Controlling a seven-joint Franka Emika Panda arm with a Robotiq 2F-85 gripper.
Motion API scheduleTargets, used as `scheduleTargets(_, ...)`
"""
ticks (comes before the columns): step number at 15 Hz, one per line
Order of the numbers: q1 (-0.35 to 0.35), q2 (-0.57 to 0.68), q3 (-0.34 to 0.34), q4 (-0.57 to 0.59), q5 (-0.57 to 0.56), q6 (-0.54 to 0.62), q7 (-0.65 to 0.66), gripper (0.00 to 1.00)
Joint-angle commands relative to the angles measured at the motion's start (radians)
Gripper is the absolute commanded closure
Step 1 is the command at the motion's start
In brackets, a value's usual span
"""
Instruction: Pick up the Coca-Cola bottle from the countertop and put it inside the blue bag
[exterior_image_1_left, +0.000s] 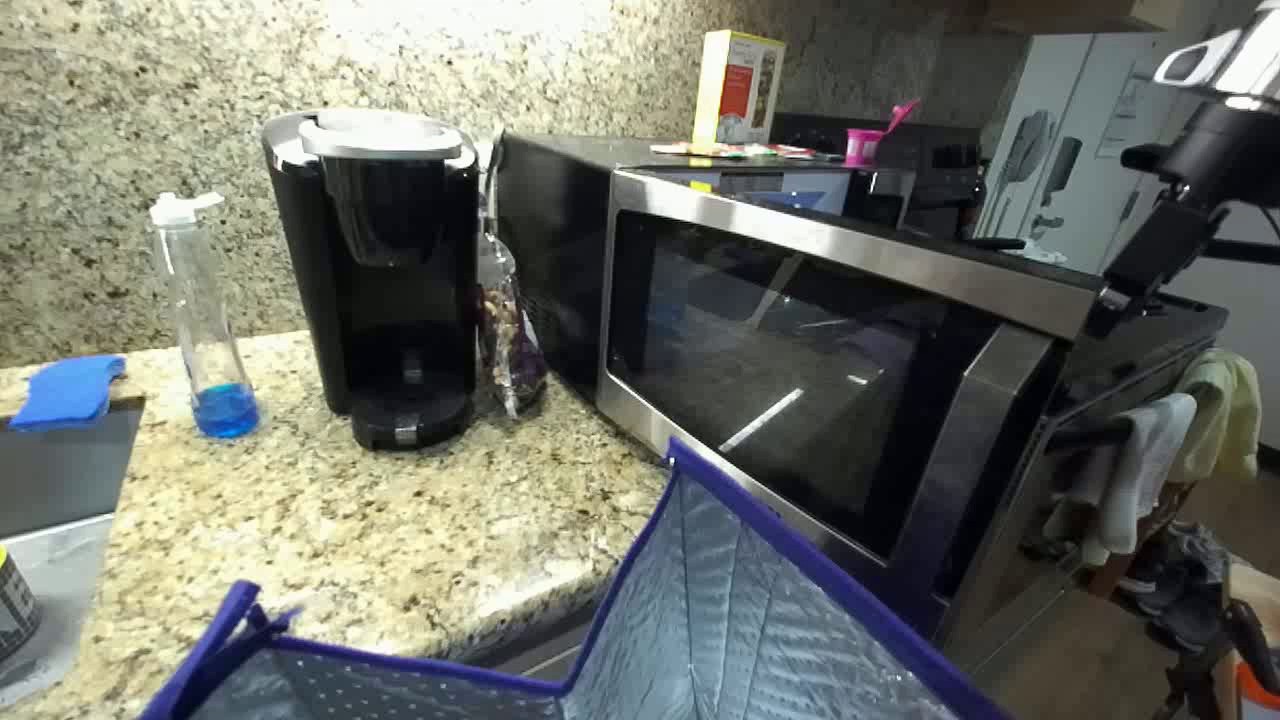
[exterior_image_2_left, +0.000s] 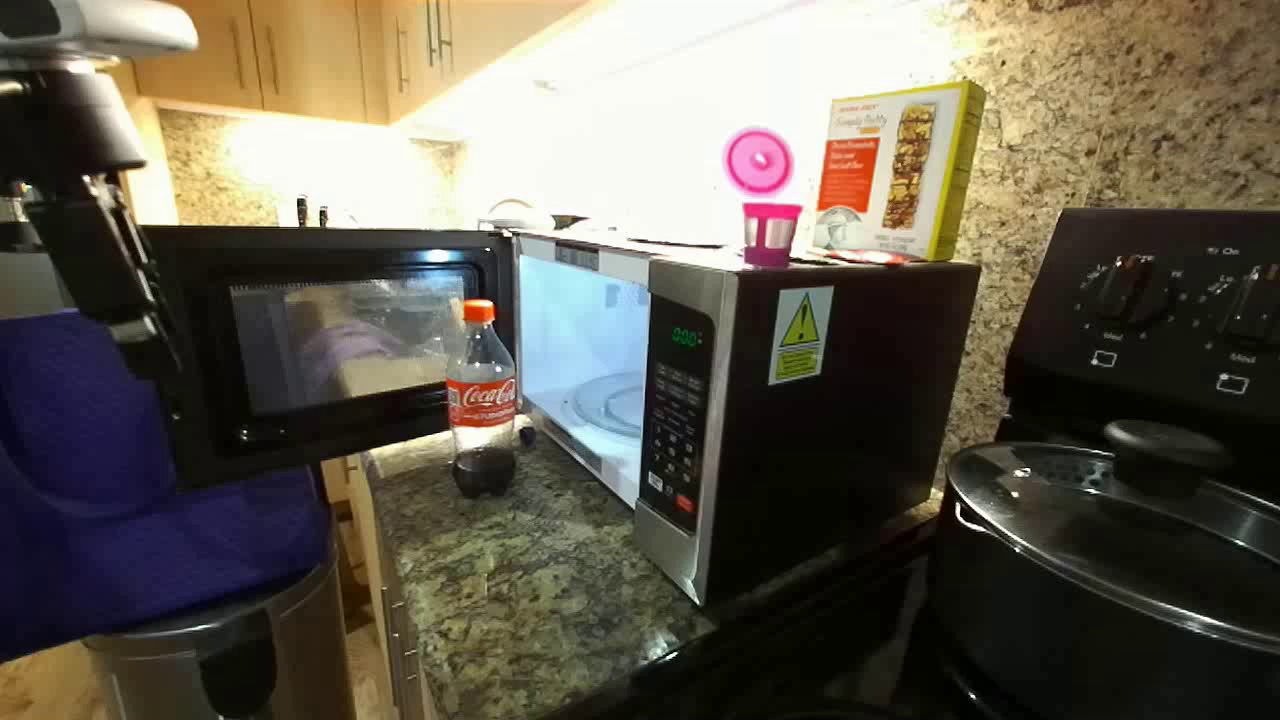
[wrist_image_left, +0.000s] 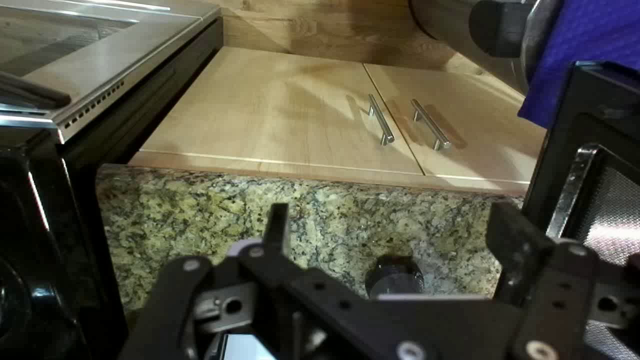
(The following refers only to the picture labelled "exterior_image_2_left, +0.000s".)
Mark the blue insulated bag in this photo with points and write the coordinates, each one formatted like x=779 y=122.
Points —
x=106 y=505

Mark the black stove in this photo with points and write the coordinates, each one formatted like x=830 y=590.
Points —
x=1162 y=362

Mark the stainless black microwave oven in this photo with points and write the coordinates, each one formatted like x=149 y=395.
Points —
x=852 y=403

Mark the pink reusable coffee filter cup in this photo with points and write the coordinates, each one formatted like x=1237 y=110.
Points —
x=768 y=231

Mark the stainless steel trash can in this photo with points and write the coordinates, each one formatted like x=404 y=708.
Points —
x=265 y=653

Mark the black cooking pot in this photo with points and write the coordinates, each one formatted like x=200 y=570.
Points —
x=1054 y=624

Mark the glass pot lid black knob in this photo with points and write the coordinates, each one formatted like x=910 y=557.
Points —
x=1162 y=512

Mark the wooden upper cabinets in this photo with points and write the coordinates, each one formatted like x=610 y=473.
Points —
x=305 y=55

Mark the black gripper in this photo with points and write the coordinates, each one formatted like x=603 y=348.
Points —
x=61 y=133

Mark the wooden base cabinet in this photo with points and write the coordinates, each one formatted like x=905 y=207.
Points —
x=358 y=573

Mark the Coca-Cola plastic bottle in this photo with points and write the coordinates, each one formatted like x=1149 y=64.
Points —
x=483 y=403

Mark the white red box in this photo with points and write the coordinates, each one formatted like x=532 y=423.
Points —
x=905 y=167

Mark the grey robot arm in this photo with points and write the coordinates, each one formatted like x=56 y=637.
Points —
x=82 y=24

